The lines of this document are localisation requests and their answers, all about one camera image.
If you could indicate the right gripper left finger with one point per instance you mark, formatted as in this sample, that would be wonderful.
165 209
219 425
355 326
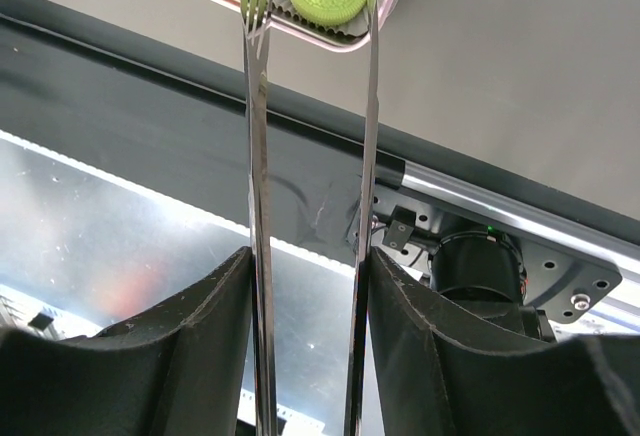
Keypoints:
173 369

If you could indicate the metal tongs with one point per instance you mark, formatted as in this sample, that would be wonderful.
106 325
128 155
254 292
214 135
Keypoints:
256 24

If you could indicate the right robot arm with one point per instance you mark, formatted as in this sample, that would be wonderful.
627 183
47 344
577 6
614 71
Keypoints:
481 275

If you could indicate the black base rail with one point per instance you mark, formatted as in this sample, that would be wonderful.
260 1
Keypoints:
124 104

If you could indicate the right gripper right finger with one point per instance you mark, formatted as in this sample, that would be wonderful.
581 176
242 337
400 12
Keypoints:
441 370

